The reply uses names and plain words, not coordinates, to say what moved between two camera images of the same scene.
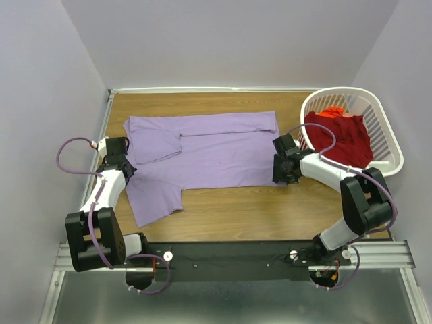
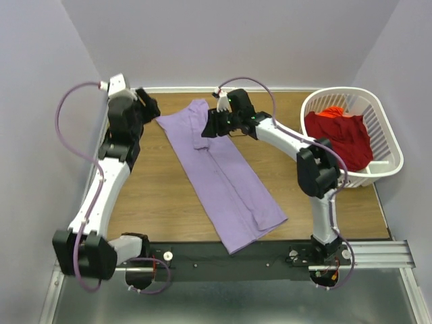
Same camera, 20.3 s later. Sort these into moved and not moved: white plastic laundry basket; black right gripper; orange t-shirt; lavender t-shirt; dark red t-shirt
Moved: black right gripper; lavender t-shirt
Not moved: white plastic laundry basket; orange t-shirt; dark red t-shirt
